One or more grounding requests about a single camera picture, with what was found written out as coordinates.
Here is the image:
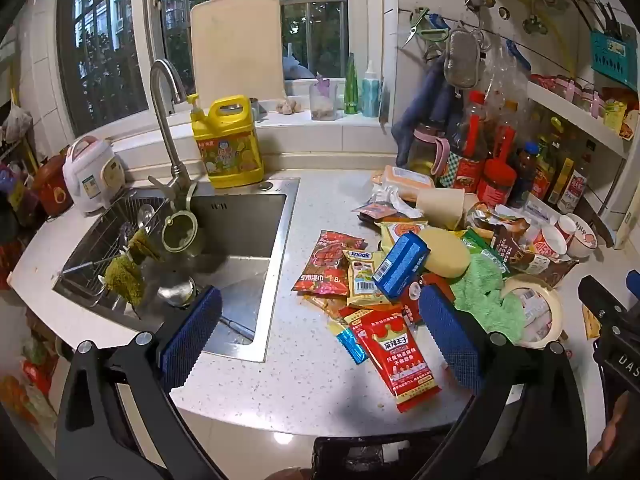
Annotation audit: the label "steel ladle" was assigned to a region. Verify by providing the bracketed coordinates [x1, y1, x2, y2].
[135, 204, 156, 235]

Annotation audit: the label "blue box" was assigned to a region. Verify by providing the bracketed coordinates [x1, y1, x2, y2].
[372, 232, 431, 301]

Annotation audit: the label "green rimmed strainer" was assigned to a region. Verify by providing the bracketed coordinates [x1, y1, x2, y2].
[161, 210, 200, 253]

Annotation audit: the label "pink lid glass jar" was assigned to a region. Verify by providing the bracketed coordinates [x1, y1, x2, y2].
[407, 122, 451, 176]

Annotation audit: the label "green fluffy cloth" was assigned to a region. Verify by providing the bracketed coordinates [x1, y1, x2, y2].
[450, 252, 526, 341]

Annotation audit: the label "yellow cap bottle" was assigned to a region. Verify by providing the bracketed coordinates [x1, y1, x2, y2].
[532, 117, 563, 201]

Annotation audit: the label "beige cutting board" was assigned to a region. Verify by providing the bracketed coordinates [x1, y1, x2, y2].
[190, 0, 287, 111]

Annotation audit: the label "teal plastic basket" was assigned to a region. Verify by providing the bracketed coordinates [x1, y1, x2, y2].
[590, 30, 638, 86]

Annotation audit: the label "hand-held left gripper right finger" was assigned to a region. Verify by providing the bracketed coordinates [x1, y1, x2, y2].
[417, 285, 588, 480]

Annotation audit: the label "wire drain rack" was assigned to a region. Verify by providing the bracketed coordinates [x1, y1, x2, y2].
[60, 195, 171, 306]

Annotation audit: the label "yellow detergent bottle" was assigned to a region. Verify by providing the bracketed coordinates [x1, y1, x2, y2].
[186, 93, 265, 189]

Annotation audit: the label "red wipes packet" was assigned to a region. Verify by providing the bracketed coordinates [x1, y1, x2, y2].
[292, 230, 367, 296]

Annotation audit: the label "red white plastic cup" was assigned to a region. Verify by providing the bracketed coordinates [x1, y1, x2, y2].
[530, 224, 568, 261]

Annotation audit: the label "green scrub cloth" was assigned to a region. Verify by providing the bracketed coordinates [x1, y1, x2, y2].
[127, 227, 161, 263]
[104, 255, 148, 308]

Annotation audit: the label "kitchen knife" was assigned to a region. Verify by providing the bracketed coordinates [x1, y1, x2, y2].
[582, 195, 615, 248]

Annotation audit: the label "blue cap bottle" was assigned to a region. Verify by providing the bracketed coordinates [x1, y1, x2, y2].
[510, 141, 540, 208]

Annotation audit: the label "yellow orange packet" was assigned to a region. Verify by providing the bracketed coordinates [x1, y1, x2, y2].
[380, 220, 428, 253]

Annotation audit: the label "green white wrapper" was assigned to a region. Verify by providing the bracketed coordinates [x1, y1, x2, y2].
[460, 230, 511, 276]

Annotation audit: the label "small blue wrapper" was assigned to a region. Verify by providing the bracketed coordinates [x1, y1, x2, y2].
[336, 327, 368, 365]

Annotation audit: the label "white patterned bowl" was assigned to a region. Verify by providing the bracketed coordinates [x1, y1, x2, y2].
[557, 214, 598, 260]

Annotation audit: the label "hanging clear plastic bags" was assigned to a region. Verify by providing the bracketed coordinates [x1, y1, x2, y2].
[480, 35, 531, 106]

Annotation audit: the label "grey mesh scrub pad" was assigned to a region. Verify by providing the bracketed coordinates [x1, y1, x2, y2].
[444, 30, 478, 88]

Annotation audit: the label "green handled scissors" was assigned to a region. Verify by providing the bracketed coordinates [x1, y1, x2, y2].
[404, 7, 432, 46]

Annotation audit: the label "yellow hose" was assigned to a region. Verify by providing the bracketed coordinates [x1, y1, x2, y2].
[492, 0, 576, 81]

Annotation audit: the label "teal bottle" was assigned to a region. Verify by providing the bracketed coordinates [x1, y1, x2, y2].
[361, 60, 381, 118]

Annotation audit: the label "steel sink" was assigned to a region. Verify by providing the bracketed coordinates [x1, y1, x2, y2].
[52, 176, 301, 363]

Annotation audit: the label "red lid jar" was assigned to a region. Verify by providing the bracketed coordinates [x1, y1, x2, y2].
[477, 157, 517, 206]

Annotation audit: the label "blue hanging cloth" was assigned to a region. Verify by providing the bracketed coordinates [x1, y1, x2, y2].
[391, 57, 453, 161]

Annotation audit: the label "white wall shelf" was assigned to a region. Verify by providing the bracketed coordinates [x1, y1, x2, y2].
[525, 80, 640, 161]

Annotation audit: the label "checked label sauce bottle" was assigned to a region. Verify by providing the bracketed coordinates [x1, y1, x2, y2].
[452, 91, 488, 193]

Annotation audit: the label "steel faucet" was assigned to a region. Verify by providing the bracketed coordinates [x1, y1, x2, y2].
[148, 58, 198, 211]

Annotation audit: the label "beige tape roll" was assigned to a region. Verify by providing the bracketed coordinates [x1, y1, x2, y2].
[500, 274, 563, 350]

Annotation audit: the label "steel sink drain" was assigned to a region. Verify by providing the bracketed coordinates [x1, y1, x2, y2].
[157, 275, 196, 308]

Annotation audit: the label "clear plastic container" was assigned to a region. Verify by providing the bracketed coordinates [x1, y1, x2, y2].
[309, 72, 338, 121]

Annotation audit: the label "white rice cooker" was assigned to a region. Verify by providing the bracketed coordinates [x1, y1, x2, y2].
[62, 135, 126, 216]

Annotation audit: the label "orange wipes pack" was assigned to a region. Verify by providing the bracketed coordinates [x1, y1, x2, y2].
[380, 165, 436, 196]

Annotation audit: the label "red sauce packet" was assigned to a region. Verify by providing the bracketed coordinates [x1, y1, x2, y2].
[339, 305, 442, 413]

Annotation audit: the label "person's right hand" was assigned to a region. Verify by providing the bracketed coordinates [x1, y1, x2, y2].
[589, 392, 633, 468]

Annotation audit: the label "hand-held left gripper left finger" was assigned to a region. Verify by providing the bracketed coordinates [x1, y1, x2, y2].
[55, 286, 223, 480]

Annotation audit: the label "green bottle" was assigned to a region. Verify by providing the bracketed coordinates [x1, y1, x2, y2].
[344, 52, 362, 115]

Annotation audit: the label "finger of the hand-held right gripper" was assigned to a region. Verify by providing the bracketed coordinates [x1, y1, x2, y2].
[578, 275, 627, 333]

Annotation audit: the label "red handled oil bottle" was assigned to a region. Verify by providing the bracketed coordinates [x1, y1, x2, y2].
[492, 100, 518, 166]

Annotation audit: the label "yellow sponge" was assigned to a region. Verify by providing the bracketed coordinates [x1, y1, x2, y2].
[417, 227, 472, 278]

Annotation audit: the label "yellow snack packet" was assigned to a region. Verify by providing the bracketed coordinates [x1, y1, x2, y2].
[342, 249, 391, 308]

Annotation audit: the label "red white carton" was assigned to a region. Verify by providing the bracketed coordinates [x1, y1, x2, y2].
[557, 170, 588, 216]

